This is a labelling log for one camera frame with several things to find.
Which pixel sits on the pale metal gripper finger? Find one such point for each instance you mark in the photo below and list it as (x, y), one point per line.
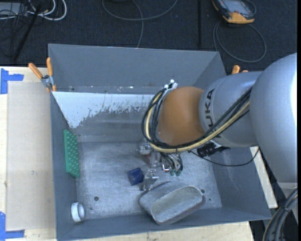
(153, 174)
(147, 184)

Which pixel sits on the blue cube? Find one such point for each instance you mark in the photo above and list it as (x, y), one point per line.
(135, 176)

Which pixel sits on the clear plastic container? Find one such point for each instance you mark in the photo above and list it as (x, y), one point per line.
(175, 205)

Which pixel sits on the grey metal bin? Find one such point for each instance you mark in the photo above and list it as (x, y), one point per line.
(110, 164)

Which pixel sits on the dark green flat block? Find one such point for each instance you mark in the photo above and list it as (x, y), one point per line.
(71, 154)

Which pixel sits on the pale wood board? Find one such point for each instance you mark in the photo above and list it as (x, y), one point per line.
(30, 159)

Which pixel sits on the black cylinder on white bracket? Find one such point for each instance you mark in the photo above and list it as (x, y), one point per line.
(207, 150)

